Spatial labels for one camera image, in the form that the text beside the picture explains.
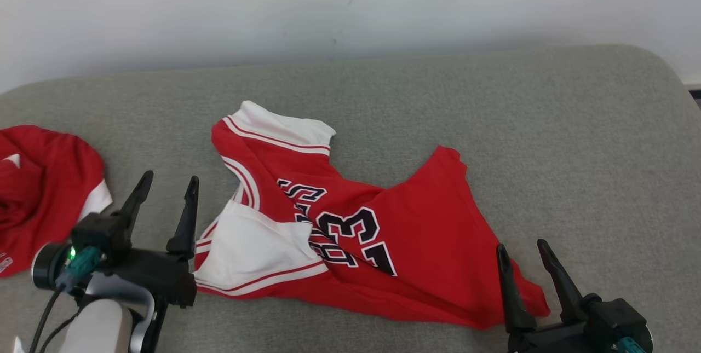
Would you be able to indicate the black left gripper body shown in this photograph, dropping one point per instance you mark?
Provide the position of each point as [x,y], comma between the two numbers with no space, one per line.
[159,276]

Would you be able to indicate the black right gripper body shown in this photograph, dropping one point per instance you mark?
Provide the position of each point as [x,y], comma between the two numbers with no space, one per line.
[553,342]

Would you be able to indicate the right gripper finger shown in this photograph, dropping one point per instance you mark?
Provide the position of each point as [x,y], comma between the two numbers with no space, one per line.
[515,304]
[564,293]

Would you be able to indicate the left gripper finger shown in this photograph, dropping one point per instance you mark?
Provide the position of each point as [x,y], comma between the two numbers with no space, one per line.
[186,227]
[137,200]

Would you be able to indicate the red shorts with white trim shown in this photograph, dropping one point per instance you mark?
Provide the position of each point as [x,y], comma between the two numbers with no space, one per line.
[49,189]

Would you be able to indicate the red number 23 basketball jersey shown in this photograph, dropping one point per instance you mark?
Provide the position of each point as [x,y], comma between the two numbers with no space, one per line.
[427,243]

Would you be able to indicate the grey fabric sofa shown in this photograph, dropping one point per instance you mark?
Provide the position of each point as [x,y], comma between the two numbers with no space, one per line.
[383,101]

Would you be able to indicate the white skirting board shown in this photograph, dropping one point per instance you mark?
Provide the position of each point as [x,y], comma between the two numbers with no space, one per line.
[693,86]

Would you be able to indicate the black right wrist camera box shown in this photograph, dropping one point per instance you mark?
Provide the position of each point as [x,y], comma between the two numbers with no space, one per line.
[616,320]

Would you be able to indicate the teal right camera connector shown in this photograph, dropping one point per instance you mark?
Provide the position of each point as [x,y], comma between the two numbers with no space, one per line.
[630,346]

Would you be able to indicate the teal camera connector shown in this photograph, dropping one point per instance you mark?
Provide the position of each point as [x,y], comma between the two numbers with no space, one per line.
[82,265]
[630,346]

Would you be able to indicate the teal left camera connector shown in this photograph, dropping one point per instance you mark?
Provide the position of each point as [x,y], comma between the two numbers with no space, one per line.
[82,265]

